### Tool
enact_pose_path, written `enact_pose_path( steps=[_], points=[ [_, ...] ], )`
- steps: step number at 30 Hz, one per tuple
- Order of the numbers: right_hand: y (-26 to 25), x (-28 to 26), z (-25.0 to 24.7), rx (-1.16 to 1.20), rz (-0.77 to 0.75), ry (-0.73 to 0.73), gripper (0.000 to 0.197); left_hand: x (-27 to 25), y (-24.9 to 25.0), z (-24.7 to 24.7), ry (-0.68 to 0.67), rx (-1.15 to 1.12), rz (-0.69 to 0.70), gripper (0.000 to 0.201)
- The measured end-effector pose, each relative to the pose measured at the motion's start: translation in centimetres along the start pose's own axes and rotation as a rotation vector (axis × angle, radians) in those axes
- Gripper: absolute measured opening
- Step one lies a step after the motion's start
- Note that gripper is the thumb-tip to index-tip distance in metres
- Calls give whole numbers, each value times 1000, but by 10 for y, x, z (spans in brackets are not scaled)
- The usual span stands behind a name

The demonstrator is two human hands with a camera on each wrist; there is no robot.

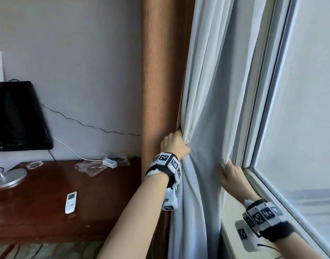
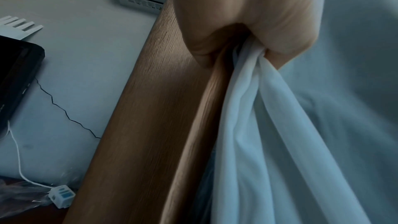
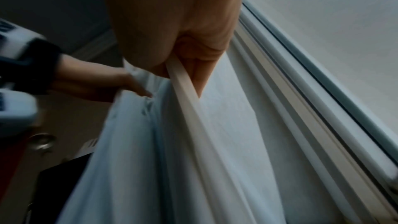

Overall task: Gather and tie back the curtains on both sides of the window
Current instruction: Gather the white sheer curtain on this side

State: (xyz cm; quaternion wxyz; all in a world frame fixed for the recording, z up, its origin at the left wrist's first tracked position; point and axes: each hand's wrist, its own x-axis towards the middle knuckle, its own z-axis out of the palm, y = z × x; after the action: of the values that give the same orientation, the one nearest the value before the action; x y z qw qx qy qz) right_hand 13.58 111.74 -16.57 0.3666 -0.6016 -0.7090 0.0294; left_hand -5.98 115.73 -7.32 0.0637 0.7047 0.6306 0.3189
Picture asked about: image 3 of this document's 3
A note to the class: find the person's left hand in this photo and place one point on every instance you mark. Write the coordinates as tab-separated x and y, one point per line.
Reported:
93	80

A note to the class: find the person's right hand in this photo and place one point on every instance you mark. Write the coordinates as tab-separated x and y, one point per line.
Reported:
161	9

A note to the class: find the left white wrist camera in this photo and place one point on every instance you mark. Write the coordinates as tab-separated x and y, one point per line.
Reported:
15	112

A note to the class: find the glass window with frame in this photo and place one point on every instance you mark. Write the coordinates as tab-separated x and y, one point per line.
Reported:
326	58

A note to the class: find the white curtain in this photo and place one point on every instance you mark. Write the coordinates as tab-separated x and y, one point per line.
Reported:
140	156

